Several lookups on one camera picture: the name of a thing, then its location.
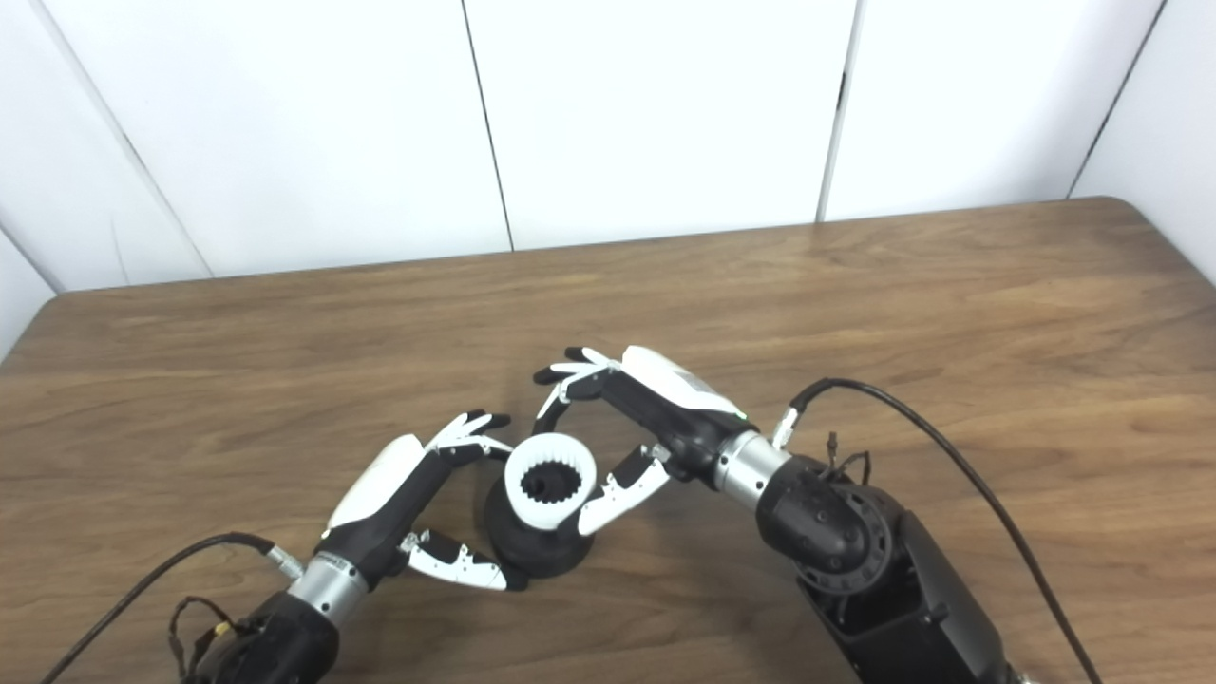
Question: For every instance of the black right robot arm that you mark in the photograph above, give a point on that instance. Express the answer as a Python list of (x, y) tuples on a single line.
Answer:
[(883, 589)]

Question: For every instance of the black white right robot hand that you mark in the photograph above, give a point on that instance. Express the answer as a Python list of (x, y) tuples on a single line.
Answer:
[(674, 423)]

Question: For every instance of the round black plastic part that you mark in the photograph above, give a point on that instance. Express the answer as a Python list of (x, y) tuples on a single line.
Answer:
[(532, 551)]

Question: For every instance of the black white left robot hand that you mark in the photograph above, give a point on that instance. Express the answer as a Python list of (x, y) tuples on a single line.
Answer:
[(389, 513)]

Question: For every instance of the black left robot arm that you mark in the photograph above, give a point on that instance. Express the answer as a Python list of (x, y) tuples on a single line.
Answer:
[(285, 636)]

